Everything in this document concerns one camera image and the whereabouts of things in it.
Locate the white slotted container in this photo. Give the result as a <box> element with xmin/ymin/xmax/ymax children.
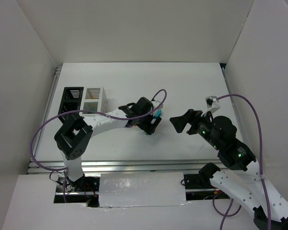
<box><xmin>81</xmin><ymin>87</ymin><xmax>108</xmax><ymax>113</ymax></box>

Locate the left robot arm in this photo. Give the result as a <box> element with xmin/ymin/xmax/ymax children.
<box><xmin>54</xmin><ymin>97</ymin><xmax>163</xmax><ymax>191</ymax></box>

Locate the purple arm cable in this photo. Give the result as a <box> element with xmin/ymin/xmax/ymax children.
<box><xmin>212</xmin><ymin>93</ymin><xmax>273</xmax><ymax>230</ymax></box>
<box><xmin>30</xmin><ymin>89</ymin><xmax>168</xmax><ymax>204</ymax></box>

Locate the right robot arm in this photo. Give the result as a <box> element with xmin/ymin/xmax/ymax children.
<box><xmin>170</xmin><ymin>109</ymin><xmax>288</xmax><ymax>230</ymax></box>

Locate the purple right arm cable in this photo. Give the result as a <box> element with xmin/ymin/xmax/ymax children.
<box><xmin>212</xmin><ymin>93</ymin><xmax>273</xmax><ymax>230</ymax></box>

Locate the black slotted container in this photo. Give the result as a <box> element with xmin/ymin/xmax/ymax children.
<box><xmin>58</xmin><ymin>87</ymin><xmax>84</xmax><ymax>114</ymax></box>

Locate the teal oval lego brick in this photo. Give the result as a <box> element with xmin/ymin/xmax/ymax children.
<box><xmin>155</xmin><ymin>110</ymin><xmax>162</xmax><ymax>118</ymax></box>

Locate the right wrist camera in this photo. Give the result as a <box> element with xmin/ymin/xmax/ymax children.
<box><xmin>204</xmin><ymin>96</ymin><xmax>220</xmax><ymax>115</ymax></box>

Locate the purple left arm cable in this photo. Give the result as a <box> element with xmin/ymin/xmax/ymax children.
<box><xmin>30</xmin><ymin>89</ymin><xmax>168</xmax><ymax>204</ymax></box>

